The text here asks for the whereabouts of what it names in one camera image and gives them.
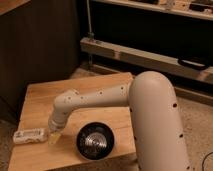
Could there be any metal vertical pole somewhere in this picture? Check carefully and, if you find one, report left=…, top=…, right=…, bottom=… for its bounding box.
left=86, top=0, right=94, bottom=41

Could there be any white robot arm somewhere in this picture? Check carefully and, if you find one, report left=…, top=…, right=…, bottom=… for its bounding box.
left=48, top=71, right=191, bottom=171

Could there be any black handle object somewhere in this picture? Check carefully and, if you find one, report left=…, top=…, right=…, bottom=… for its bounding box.
left=177, top=59, right=210, bottom=71

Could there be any white plastic bottle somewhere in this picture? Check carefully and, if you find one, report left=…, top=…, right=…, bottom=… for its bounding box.
left=13, top=128, right=48, bottom=144

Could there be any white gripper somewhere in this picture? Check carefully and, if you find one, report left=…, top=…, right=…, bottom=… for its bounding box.
left=48, top=118, right=65, bottom=145

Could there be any wooden beam rail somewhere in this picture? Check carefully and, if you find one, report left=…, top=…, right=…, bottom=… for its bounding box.
left=80, top=37, right=213, bottom=85

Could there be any wooden table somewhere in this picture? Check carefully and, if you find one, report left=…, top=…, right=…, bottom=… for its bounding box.
left=8, top=73, right=135, bottom=171

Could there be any upper wooden shelf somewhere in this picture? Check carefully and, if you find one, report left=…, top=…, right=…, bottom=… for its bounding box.
left=92, top=0, right=213, bottom=21

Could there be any black ceramic bowl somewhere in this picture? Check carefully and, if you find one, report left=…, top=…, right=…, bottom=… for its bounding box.
left=76, top=122, right=114, bottom=160

